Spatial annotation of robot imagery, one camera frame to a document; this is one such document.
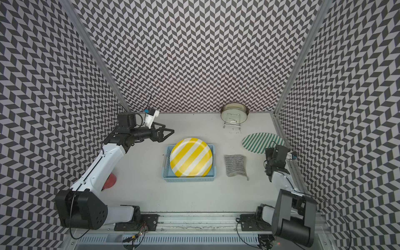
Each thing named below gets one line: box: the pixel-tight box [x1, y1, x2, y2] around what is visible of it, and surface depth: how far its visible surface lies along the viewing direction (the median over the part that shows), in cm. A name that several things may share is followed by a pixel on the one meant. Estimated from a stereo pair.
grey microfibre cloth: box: [223, 154, 249, 181], surface depth 93 cm
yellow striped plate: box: [169, 137, 214, 178], surface depth 90 cm
